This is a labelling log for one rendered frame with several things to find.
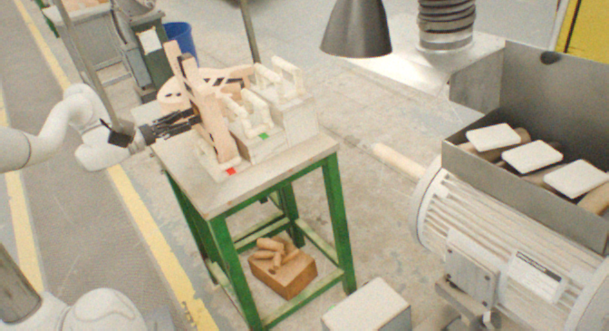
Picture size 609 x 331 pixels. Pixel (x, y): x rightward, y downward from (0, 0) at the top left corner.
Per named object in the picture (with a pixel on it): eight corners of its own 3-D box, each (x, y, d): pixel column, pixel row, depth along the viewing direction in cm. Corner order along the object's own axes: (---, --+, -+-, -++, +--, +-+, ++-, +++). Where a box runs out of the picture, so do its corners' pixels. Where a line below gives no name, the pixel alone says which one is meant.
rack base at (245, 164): (254, 166, 170) (253, 163, 169) (217, 184, 165) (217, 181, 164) (224, 138, 190) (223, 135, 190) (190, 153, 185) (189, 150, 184)
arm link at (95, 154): (130, 154, 150) (113, 119, 150) (82, 175, 144) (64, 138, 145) (132, 160, 160) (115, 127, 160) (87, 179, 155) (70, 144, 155)
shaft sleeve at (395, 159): (427, 188, 98) (435, 189, 100) (432, 174, 97) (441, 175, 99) (372, 154, 111) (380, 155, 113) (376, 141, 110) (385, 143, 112)
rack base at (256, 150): (289, 149, 176) (285, 129, 170) (253, 167, 170) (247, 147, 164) (257, 123, 196) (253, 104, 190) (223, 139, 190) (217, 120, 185)
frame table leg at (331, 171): (358, 296, 227) (337, 150, 175) (350, 302, 225) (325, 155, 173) (352, 288, 231) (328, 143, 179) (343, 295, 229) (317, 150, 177)
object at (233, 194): (358, 272, 217) (340, 142, 173) (254, 344, 195) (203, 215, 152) (290, 208, 262) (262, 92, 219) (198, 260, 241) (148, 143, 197)
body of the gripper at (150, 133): (142, 141, 162) (167, 131, 165) (149, 150, 156) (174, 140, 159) (134, 123, 158) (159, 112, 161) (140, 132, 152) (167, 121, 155)
